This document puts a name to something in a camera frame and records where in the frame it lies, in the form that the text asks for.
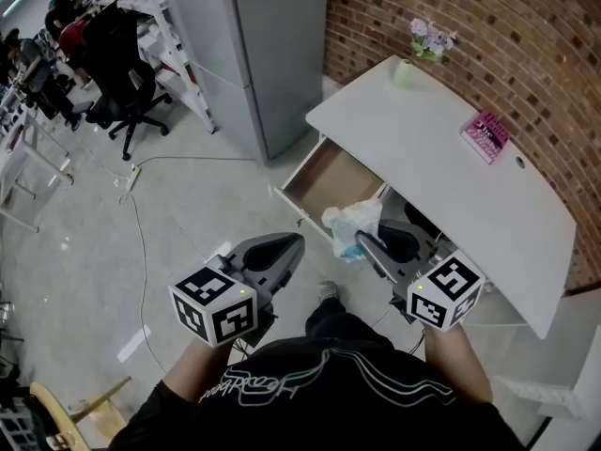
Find person's left forearm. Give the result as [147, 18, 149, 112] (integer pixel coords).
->
[162, 338, 239, 401]

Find white shelf rack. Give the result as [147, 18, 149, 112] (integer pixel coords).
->
[116, 0, 218, 135]

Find black plastic crate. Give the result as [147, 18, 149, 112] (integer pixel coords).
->
[0, 390, 44, 451]

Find person's black printed t-shirt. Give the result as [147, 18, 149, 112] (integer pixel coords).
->
[107, 334, 528, 451]

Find light wooden chair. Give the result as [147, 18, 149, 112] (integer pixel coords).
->
[27, 375, 133, 451]

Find purple artificial flowers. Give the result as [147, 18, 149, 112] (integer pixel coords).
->
[408, 17, 459, 64]

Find white metal frame table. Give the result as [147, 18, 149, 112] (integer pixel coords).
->
[0, 80, 75, 234]

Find tall grey cabinet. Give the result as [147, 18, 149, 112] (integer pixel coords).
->
[155, 0, 330, 164]

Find black office chair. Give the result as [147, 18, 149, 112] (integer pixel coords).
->
[81, 1, 174, 162]

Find pink book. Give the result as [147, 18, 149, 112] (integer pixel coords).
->
[460, 108, 512, 165]

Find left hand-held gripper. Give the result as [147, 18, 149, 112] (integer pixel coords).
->
[168, 232, 307, 349]

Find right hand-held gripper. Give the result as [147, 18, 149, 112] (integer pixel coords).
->
[354, 219, 486, 334]

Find white desk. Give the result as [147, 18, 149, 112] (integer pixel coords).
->
[305, 54, 578, 341]

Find white wooden drawer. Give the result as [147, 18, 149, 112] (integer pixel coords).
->
[273, 135, 389, 244]

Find person's leg in black trousers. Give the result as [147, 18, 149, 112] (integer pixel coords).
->
[304, 296, 396, 352]

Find white power cable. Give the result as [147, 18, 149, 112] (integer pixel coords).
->
[117, 155, 257, 375]

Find white plastic bag item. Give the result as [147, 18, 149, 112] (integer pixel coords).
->
[320, 198, 384, 263]

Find person's right forearm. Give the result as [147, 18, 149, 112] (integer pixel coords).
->
[424, 322, 494, 403]

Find pale green vase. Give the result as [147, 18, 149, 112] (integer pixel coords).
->
[393, 59, 415, 89]

